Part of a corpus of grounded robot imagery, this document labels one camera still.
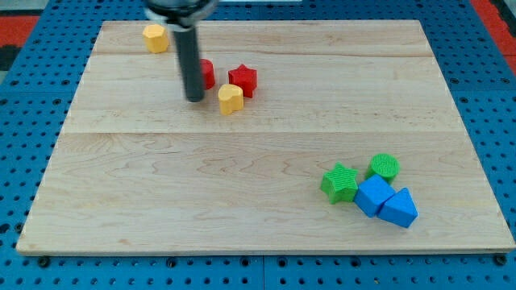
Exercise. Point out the yellow heart block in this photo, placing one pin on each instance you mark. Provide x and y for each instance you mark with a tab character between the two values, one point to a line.
230	99

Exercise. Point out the blue cube block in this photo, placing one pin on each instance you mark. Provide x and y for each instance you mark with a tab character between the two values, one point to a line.
372	194

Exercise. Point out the yellow hexagon block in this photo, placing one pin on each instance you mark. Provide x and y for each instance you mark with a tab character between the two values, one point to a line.
156	38

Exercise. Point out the light wooden board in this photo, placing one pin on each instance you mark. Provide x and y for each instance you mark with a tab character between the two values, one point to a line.
138	170

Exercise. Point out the silver robot tool mount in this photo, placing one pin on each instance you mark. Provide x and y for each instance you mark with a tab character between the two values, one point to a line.
179	13

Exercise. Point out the red round block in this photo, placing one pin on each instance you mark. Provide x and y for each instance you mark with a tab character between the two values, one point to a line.
207	69

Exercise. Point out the green cylinder block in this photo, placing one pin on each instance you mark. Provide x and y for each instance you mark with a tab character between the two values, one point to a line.
384	165

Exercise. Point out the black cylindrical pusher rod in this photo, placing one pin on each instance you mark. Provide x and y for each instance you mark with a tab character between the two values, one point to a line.
186	42

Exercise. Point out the red star block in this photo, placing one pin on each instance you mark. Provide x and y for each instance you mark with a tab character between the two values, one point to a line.
245	78

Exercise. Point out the blue triangle block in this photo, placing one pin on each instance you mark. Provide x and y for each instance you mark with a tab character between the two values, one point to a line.
400	209

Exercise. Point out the green star block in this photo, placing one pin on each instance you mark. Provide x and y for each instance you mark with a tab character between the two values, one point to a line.
339	184

